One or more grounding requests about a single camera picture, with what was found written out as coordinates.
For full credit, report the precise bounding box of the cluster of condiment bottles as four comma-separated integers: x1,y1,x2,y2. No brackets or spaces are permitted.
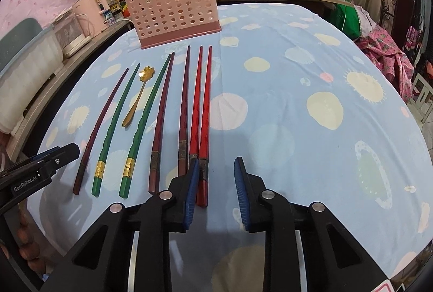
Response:
98,0,131,23

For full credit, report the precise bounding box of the pink pineapple print cloth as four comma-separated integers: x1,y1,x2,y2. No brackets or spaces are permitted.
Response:
353,24,415,103

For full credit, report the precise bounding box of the gold flower-shaped spoon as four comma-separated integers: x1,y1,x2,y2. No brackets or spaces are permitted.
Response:
122,66,155,128

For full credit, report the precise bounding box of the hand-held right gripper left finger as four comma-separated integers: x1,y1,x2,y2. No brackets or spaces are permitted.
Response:
41,158,201,292

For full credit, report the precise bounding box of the bright red chopstick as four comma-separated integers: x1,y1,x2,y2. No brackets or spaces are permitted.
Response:
188,46,204,163
196,46,213,208

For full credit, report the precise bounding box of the green bag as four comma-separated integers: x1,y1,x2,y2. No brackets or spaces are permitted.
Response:
333,1,361,39

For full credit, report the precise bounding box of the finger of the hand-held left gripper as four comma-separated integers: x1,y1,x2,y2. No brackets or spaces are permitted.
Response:
41,143,81,177
25,146,65,166

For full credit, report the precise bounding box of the dark wooden chair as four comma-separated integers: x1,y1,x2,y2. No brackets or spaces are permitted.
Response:
382,0,417,49

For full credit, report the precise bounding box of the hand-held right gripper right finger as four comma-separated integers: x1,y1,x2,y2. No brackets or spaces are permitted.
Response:
233,157,389,292

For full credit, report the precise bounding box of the dark red patterned chopstick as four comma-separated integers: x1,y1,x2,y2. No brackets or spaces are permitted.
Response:
178,46,191,177
148,52,175,194

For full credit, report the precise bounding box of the thin maroon chopstick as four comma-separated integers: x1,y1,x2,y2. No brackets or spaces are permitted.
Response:
73,68,130,195

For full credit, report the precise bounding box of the pink electric kettle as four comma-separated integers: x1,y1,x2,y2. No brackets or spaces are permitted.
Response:
72,0,114,39

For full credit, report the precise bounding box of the green chopstick with gold band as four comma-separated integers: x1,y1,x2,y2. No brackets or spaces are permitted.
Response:
118,54,171,199
91,63,141,197

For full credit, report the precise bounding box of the pink perforated utensil basket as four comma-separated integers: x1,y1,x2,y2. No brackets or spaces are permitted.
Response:
122,0,223,50

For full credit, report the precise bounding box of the white kitchen appliance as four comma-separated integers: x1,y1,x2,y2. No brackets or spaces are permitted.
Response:
53,11,93,58

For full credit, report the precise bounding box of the brown turned wooden post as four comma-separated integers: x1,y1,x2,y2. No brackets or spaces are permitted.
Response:
18,210,47,276

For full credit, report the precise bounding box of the clear storage bin blue lid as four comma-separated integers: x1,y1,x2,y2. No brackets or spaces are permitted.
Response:
0,18,65,135

